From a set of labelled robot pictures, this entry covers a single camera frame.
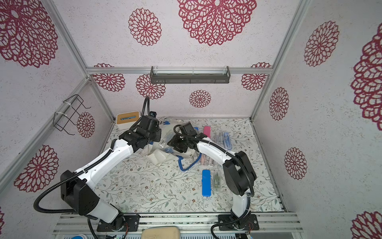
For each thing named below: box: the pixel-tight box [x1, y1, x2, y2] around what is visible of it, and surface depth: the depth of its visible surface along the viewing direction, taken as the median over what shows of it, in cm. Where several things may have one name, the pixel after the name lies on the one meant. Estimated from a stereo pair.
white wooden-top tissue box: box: [115, 111, 141, 130], surface depth 118 cm
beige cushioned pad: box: [141, 226, 181, 239], surface depth 70 cm
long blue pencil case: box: [201, 169, 212, 198], surface depth 89 cm
